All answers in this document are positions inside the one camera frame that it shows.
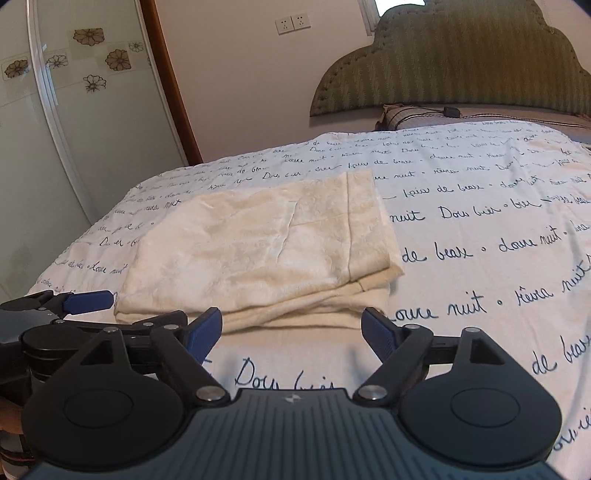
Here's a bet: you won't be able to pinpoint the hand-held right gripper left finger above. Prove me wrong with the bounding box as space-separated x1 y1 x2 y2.
69 307 230 408

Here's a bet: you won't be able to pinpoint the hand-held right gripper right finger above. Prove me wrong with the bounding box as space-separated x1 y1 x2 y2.
353 307 525 408

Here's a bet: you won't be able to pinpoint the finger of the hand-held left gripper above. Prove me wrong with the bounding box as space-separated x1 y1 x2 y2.
76 309 189 336
0 289 116 319

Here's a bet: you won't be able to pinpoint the cream pants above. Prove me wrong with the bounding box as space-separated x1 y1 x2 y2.
114 169 406 334

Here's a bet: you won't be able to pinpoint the white script-printed blanket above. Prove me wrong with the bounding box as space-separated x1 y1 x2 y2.
23 117 591 464

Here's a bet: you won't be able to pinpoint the glass partition with flower decals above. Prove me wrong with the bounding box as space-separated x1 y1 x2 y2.
0 0 189 303

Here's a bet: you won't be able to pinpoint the striped pillow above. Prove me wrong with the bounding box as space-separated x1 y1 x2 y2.
375 104 591 136

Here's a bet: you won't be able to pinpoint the green padded headboard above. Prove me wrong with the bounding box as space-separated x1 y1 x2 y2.
308 0 591 126

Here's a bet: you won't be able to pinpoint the window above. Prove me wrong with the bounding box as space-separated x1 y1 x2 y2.
365 0 428 34

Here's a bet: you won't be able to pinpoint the wooden door frame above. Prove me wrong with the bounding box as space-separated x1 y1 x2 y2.
140 0 204 165

